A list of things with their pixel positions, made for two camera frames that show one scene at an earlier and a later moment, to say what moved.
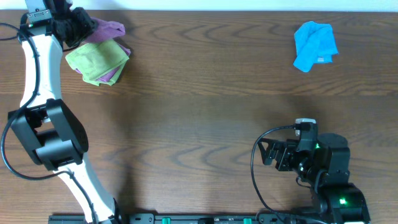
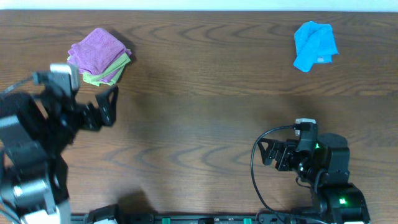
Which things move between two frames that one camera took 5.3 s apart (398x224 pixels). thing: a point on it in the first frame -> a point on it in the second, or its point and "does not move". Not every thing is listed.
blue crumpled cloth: (315, 43) does not move
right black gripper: (286, 150) does not move
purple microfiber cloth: (105, 30) -> (96, 51)
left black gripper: (78, 23) -> (94, 115)
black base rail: (191, 218) does not move
